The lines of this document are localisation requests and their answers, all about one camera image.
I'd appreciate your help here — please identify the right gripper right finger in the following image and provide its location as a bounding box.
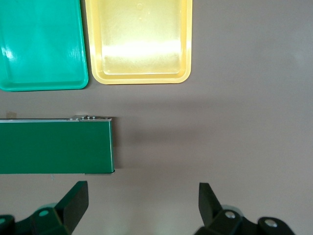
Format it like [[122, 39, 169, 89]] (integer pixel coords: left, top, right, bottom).
[[195, 183, 294, 235]]

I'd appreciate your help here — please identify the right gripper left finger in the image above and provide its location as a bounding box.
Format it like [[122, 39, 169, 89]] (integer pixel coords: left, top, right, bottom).
[[0, 181, 89, 235]]

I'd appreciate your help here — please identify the green conveyor belt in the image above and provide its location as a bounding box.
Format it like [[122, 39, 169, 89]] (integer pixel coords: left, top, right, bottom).
[[0, 115, 115, 176]]

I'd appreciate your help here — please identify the green plastic tray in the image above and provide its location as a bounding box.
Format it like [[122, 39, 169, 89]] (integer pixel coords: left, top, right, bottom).
[[0, 0, 89, 92]]

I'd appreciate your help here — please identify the yellow plastic tray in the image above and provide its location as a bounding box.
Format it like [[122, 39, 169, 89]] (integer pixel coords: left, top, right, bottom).
[[84, 0, 193, 86]]

